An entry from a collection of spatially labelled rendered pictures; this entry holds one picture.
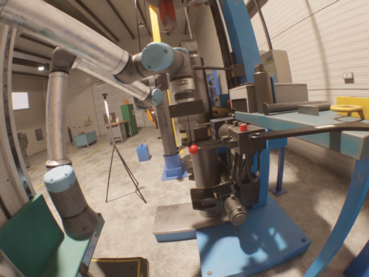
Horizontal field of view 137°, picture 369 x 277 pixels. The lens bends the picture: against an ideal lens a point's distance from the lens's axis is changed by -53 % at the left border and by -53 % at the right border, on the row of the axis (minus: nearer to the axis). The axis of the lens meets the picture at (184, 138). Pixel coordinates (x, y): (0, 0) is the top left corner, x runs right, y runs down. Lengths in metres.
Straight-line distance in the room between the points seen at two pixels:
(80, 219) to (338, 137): 0.83
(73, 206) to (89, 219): 0.09
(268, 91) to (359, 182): 0.48
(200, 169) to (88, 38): 1.07
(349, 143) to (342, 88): 2.10
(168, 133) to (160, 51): 2.05
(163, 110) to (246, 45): 1.62
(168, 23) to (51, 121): 1.16
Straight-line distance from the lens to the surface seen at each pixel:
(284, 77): 1.62
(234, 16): 1.36
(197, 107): 0.57
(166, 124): 2.41
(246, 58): 1.24
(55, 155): 0.82
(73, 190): 0.66
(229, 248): 1.25
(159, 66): 0.45
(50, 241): 0.75
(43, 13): 0.44
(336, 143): 0.37
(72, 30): 0.44
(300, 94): 0.91
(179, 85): 0.56
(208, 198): 1.04
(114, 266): 1.09
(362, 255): 1.29
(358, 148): 0.34
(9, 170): 0.71
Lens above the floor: 1.14
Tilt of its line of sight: 12 degrees down
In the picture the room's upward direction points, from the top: 9 degrees counter-clockwise
